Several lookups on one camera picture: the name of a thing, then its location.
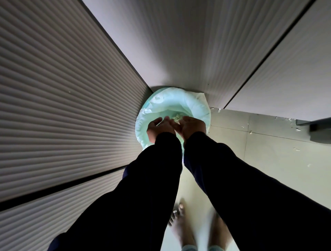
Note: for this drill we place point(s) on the white base cabinet door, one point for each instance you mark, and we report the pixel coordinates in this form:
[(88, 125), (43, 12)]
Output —
[(194, 46), (289, 77)]

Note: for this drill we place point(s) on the person's left forearm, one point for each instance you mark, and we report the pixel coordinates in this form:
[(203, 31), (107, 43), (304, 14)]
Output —
[(124, 201)]

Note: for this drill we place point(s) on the teal waste bin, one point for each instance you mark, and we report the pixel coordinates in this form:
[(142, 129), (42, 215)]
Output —
[(170, 103)]

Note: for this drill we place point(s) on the person's right hand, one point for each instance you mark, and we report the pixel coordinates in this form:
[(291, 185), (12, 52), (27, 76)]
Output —
[(191, 126)]

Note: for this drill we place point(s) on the person's left hand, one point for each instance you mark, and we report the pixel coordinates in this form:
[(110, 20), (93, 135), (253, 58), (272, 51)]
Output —
[(159, 128)]

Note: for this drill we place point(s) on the person's right foot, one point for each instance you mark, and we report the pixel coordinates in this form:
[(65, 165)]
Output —
[(219, 230)]

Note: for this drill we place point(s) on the person's left leg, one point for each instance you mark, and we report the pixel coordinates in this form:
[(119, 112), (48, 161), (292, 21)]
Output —
[(188, 248)]

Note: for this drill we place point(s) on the person's left foot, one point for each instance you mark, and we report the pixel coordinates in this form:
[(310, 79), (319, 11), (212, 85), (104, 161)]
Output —
[(181, 225)]

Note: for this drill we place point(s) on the white vegetable peels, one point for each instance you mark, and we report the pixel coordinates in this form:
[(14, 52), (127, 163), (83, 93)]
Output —
[(177, 117)]

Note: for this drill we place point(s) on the person's foot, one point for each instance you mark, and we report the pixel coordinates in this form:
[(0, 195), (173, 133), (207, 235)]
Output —
[(181, 225), (219, 230)]

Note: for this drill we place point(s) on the person's leg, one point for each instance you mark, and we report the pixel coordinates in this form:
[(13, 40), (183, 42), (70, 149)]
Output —
[(188, 248), (216, 248)]

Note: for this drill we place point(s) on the person's right leg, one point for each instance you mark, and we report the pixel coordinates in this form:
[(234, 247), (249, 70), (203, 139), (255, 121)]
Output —
[(216, 248)]

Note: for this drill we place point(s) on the person's right forearm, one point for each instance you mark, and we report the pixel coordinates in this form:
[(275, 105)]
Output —
[(258, 194)]

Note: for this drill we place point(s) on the white side base cabinet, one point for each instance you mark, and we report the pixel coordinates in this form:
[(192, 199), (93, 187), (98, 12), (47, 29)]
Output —
[(64, 116)]

